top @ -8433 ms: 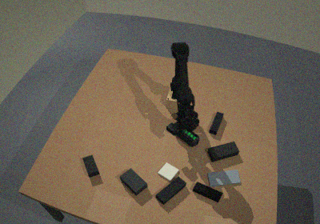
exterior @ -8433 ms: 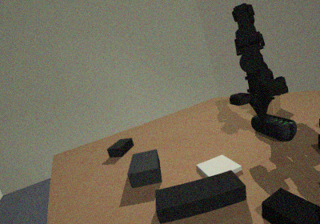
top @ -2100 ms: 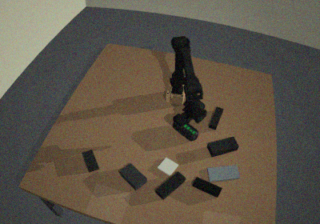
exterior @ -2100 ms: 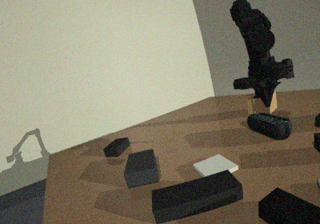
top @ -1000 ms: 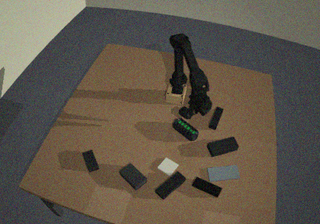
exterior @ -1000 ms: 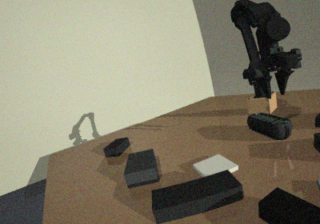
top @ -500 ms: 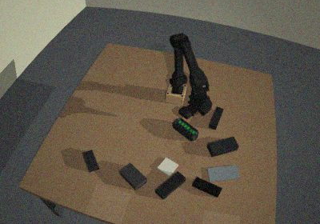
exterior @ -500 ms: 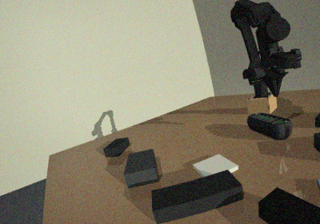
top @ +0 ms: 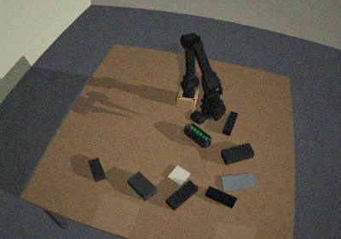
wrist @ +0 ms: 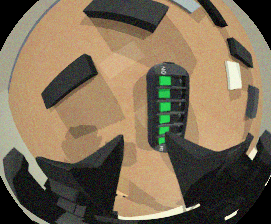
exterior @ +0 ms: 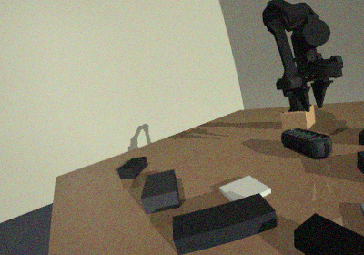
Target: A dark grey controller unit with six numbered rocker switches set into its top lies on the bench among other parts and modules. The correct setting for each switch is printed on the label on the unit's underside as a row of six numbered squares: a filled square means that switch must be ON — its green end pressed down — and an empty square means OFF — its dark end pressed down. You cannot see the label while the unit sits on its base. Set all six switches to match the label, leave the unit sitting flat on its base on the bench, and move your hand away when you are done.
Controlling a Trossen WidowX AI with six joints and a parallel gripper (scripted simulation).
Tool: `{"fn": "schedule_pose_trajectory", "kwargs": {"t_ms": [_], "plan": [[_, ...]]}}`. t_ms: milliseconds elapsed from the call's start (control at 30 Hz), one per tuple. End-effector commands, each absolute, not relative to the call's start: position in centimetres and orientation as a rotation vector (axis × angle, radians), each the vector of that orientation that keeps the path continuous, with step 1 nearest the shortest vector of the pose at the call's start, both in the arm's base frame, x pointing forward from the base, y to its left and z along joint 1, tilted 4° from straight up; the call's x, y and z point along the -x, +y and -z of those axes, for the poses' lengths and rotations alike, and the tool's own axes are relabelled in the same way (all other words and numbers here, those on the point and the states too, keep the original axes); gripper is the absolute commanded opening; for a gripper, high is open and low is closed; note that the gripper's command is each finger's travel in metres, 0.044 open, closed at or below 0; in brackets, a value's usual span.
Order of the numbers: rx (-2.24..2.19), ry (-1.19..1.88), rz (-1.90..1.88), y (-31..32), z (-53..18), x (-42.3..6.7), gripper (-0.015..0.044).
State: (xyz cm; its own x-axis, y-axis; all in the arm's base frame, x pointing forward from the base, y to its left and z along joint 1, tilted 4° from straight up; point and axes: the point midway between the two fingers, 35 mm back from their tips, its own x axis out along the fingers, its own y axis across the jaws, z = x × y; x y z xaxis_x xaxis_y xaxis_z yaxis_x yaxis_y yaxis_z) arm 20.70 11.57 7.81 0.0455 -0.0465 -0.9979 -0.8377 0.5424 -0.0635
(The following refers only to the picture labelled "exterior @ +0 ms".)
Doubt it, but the dark grey controller unit with white label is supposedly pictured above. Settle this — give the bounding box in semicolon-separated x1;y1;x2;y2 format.
281;128;333;159

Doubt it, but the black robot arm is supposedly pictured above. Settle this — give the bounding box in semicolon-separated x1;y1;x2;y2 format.
262;0;343;112

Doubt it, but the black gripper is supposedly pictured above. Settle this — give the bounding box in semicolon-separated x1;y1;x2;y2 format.
276;49;334;112

